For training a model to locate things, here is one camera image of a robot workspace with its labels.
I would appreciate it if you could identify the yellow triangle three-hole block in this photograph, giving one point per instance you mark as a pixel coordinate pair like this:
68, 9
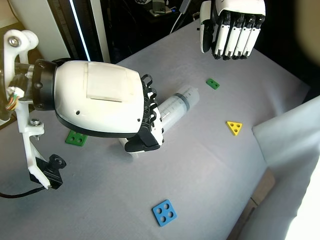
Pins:
234, 130

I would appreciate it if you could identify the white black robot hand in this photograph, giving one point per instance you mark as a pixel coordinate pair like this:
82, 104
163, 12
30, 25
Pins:
100, 105
233, 37

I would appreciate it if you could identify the white column with light strip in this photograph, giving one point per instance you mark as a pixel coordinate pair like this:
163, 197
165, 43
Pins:
50, 20

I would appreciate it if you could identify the green square four-hole block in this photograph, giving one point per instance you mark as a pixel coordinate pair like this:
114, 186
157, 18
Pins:
74, 140

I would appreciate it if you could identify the large clear plastic syringe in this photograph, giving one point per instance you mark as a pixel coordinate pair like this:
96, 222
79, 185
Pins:
180, 100

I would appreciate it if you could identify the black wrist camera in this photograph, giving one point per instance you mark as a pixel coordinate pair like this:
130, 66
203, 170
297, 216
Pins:
53, 172

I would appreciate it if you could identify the blue square four-hole block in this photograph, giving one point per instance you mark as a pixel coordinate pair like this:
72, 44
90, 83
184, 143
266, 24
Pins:
157, 211

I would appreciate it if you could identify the blurred tan object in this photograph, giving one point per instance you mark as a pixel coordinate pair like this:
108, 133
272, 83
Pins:
308, 25

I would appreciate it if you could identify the grey device with blue light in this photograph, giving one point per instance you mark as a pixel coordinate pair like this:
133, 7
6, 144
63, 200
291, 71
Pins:
160, 10

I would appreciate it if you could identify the small green two-hole block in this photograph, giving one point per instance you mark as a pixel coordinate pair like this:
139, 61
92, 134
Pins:
213, 83

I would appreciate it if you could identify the brown cardboard piece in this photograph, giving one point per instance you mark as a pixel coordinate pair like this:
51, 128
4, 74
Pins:
265, 185

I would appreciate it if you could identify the pale grey draped cloth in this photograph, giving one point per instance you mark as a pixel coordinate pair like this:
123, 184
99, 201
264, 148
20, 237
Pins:
287, 162

